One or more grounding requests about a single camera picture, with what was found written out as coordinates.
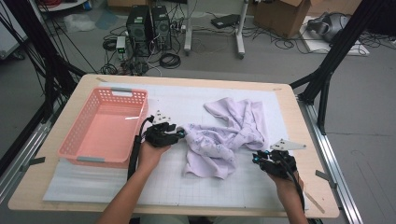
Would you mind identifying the pink plastic basket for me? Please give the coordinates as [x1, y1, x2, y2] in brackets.
[56, 87, 149, 169]

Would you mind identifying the black computer tower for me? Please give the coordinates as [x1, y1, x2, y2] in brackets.
[125, 5, 153, 58]
[150, 5, 173, 51]

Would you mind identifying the flat black device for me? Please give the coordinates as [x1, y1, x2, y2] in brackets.
[210, 13, 241, 30]

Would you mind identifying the small white device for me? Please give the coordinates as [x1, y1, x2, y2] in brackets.
[115, 35, 127, 60]

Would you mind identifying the thin wooden stick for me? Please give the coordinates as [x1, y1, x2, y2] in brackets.
[303, 189, 326, 215]

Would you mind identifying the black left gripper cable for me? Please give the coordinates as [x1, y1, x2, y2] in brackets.
[126, 115, 156, 181]

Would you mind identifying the coiled black cable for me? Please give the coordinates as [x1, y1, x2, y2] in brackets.
[159, 52, 182, 70]
[101, 63, 119, 76]
[102, 38, 118, 52]

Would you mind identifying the white stand leg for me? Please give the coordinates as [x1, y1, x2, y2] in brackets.
[235, 0, 250, 60]
[183, 0, 193, 57]

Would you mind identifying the person's right hand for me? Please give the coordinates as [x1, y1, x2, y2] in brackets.
[267, 172, 304, 201]

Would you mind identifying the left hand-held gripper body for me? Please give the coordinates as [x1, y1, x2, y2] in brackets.
[144, 109, 177, 148]

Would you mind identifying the person's left hand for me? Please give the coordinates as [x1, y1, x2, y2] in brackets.
[136, 141, 172, 175]

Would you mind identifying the clear plastic bag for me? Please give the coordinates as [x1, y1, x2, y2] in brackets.
[64, 13, 97, 34]

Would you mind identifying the lilac printed cloth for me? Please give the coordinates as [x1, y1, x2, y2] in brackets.
[182, 96, 269, 180]

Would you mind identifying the aluminium rail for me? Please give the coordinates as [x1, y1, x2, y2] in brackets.
[0, 119, 54, 203]
[297, 97, 363, 224]

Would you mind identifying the grey rounded device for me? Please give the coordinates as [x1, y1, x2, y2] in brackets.
[306, 11, 351, 43]

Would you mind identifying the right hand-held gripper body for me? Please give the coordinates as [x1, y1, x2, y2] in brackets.
[260, 138, 307, 180]

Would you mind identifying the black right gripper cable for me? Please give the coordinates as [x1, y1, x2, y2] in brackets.
[275, 152, 306, 213]

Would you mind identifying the white floor board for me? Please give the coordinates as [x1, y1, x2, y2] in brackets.
[300, 15, 371, 57]

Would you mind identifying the white cabinet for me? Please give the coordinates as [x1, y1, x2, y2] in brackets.
[0, 0, 29, 60]

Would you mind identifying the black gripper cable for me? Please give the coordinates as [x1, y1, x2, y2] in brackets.
[126, 115, 156, 181]
[275, 152, 306, 213]

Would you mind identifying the brown cardboard box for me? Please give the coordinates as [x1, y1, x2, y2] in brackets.
[253, 0, 312, 40]
[307, 0, 363, 17]
[106, 0, 153, 8]

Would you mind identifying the grey metal bracket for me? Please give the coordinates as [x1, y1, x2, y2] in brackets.
[20, 156, 47, 173]
[315, 169, 338, 189]

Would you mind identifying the black metal frame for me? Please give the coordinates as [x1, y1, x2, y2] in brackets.
[0, 0, 87, 122]
[289, 0, 387, 136]

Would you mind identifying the white grid mat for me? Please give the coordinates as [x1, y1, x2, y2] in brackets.
[42, 81, 309, 210]

